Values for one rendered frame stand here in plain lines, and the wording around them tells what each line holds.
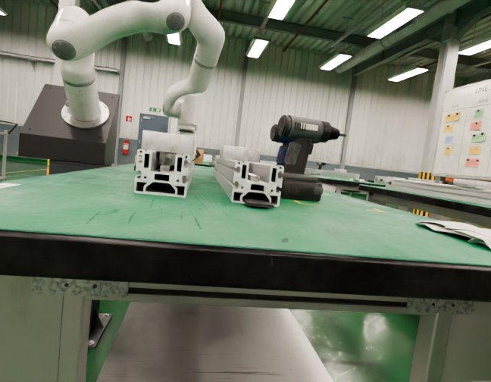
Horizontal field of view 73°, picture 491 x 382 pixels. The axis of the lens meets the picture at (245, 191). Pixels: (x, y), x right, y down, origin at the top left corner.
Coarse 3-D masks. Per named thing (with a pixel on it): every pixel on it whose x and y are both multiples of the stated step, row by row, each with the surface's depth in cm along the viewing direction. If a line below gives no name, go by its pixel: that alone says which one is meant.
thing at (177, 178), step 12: (144, 156) 64; (156, 156) 72; (180, 156) 65; (192, 156) 93; (144, 168) 64; (156, 168) 74; (168, 168) 69; (180, 168) 79; (192, 168) 131; (144, 180) 65; (156, 180) 65; (168, 180) 67; (180, 180) 66; (144, 192) 65; (156, 192) 66; (168, 192) 68; (180, 192) 71
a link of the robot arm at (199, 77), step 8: (192, 64) 130; (200, 64) 128; (192, 72) 132; (200, 72) 130; (208, 72) 131; (184, 80) 138; (192, 80) 134; (200, 80) 133; (208, 80) 135; (176, 88) 137; (184, 88) 136; (192, 88) 136; (200, 88) 136; (168, 96) 139; (176, 96) 137; (168, 104) 140; (176, 104) 144; (168, 112) 144; (176, 112) 145
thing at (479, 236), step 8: (424, 224) 64; (432, 224) 62; (440, 224) 63; (448, 224) 60; (456, 224) 61; (464, 224) 62; (448, 232) 57; (456, 232) 55; (464, 232) 53; (472, 232) 53; (480, 232) 52; (488, 232) 52; (472, 240) 51; (480, 240) 50; (488, 240) 48
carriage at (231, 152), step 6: (222, 150) 102; (228, 150) 98; (234, 150) 98; (240, 150) 99; (246, 150) 99; (252, 150) 99; (258, 150) 99; (222, 156) 99; (228, 156) 98; (234, 156) 99; (240, 156) 99; (246, 156) 99; (252, 156) 99; (258, 156) 100; (258, 162) 100
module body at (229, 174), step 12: (216, 168) 135; (228, 168) 83; (240, 168) 67; (252, 168) 90; (264, 168) 74; (276, 168) 69; (228, 180) 88; (240, 180) 67; (252, 180) 72; (264, 180) 72; (276, 180) 68; (228, 192) 75; (240, 192) 68; (252, 192) 68; (264, 192) 68; (276, 192) 70; (276, 204) 70
